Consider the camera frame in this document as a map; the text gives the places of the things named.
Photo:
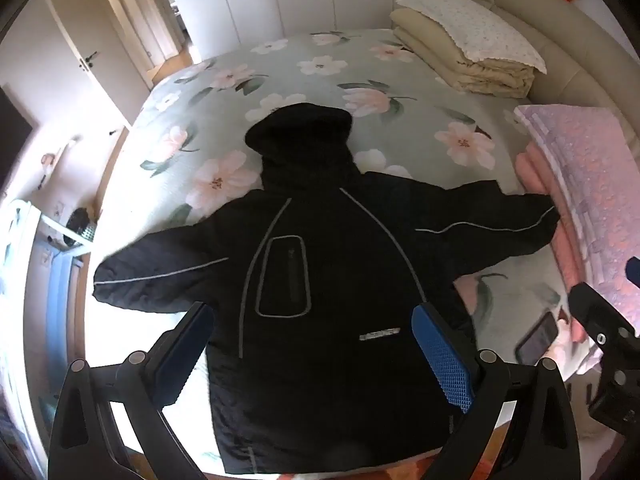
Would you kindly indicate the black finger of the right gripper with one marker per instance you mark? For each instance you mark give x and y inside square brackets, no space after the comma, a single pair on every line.
[601,321]

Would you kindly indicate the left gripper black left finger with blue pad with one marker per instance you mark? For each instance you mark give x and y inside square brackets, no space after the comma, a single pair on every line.
[85,441]

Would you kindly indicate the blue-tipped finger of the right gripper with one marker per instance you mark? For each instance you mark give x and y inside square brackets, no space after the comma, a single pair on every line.
[632,270]

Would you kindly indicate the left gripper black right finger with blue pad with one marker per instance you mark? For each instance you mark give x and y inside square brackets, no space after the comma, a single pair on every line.
[541,441]

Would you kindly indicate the black hooded jacket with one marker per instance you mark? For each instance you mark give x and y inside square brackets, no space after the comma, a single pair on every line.
[312,363]

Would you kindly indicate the white bedroom door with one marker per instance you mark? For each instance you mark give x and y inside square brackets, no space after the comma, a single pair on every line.
[90,26]

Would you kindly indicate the black smartphone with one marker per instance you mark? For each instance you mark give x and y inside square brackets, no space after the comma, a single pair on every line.
[537,340]

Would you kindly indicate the purple patterned folded blanket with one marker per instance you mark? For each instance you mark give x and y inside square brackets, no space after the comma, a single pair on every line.
[581,155]

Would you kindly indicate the folded pink blanket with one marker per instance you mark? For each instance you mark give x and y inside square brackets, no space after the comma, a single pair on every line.
[538,179]

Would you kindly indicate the light blue desk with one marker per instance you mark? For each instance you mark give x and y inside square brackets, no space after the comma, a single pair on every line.
[43,284]

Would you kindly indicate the beige upholstered headboard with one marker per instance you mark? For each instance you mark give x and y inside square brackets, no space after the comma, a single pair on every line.
[585,65]

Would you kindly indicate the black waste basket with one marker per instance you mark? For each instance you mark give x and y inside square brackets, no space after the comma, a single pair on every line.
[81,223]

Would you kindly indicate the folded beige quilt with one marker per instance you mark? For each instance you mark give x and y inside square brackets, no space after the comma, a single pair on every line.
[429,41]

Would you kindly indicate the white floral pillow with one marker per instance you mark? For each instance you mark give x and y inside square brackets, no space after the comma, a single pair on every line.
[479,33]

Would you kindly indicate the floral green bedspread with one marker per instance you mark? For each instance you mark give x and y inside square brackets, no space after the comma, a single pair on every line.
[186,157]

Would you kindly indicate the wooden wall shelf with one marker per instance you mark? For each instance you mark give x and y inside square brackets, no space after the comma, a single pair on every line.
[53,165]

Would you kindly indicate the black wall television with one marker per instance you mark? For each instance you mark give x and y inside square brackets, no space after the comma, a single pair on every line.
[18,128]

